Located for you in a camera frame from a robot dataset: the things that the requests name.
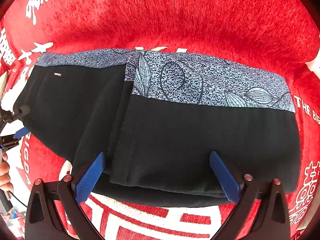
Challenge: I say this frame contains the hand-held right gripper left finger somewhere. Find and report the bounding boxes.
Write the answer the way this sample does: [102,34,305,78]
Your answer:
[25,151,105,240]

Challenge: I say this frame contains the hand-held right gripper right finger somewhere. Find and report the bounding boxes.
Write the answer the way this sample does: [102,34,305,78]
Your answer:
[209,150,291,240]

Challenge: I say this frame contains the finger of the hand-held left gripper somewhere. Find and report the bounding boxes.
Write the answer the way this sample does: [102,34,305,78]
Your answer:
[13,127,30,139]
[9,105,31,117]

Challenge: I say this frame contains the black pants with blue trim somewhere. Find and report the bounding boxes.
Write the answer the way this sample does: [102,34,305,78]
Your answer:
[15,48,302,208]

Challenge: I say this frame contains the person's left hand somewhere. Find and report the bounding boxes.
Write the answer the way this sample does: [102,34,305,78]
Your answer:
[0,152,14,193]

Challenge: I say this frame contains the red printed blanket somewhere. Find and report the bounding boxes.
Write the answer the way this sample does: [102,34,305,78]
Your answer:
[0,0,320,240]

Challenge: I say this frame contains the black cable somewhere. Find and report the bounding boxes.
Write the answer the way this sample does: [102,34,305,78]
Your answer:
[7,191,28,208]

